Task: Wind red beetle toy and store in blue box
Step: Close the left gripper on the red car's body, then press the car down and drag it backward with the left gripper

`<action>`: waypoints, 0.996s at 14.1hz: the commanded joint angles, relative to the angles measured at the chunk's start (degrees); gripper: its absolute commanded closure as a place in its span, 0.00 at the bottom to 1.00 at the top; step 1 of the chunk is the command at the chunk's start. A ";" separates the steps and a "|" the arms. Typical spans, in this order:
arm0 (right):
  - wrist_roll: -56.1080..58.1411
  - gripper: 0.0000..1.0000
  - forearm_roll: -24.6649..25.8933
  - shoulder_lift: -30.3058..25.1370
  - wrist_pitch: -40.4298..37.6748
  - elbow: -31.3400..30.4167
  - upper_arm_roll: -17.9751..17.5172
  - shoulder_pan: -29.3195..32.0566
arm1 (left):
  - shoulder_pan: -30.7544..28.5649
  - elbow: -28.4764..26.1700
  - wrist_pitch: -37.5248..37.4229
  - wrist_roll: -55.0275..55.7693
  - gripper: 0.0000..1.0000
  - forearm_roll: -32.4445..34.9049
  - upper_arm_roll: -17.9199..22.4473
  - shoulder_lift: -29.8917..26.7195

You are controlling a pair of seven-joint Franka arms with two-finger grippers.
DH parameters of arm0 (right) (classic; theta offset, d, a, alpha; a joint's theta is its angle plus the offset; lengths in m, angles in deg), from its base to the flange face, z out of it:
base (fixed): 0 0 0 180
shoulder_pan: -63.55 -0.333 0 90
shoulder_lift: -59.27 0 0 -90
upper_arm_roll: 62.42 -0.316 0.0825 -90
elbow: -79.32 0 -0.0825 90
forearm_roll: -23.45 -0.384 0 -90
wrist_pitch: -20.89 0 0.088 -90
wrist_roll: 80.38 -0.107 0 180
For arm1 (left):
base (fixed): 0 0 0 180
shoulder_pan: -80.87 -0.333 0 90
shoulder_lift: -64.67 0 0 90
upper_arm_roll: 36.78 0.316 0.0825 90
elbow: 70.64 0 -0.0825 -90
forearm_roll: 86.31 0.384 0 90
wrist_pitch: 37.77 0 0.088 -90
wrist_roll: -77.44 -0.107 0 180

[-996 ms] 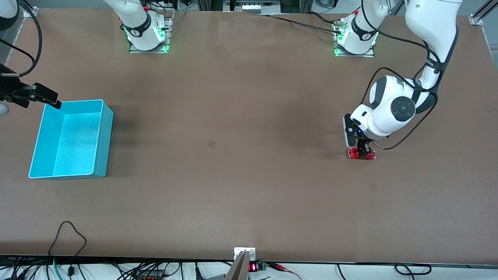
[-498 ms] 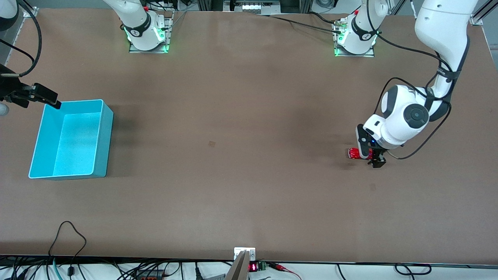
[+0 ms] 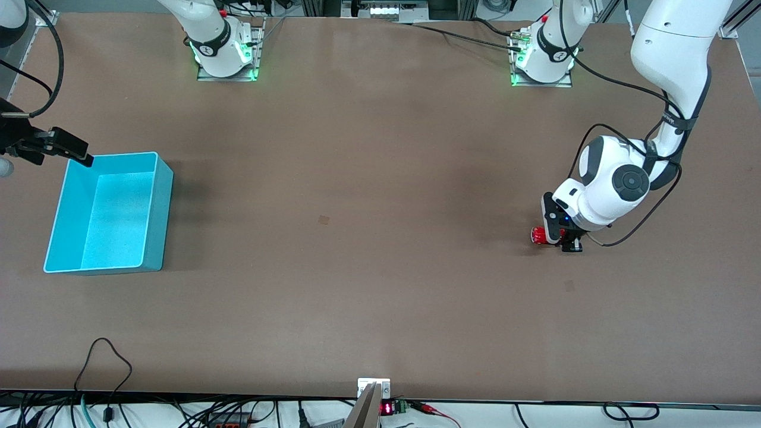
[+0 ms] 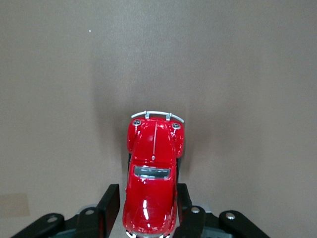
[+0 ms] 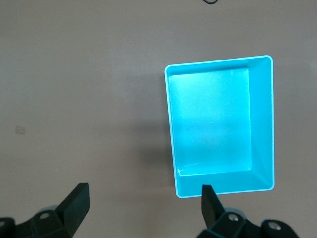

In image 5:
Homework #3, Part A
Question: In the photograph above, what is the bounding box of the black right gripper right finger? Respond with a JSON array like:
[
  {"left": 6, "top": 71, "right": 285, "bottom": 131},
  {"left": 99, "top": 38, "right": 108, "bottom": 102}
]
[{"left": 198, "top": 184, "right": 298, "bottom": 238}]

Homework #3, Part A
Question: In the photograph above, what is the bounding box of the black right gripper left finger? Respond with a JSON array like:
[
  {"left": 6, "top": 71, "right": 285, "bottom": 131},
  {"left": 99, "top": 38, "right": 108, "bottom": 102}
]
[{"left": 0, "top": 182, "right": 91, "bottom": 238}]

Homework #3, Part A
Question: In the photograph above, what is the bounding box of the light blue plastic box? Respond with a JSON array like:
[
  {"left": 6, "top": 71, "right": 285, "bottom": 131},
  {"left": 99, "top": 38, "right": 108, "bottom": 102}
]
[{"left": 163, "top": 55, "right": 276, "bottom": 199}]

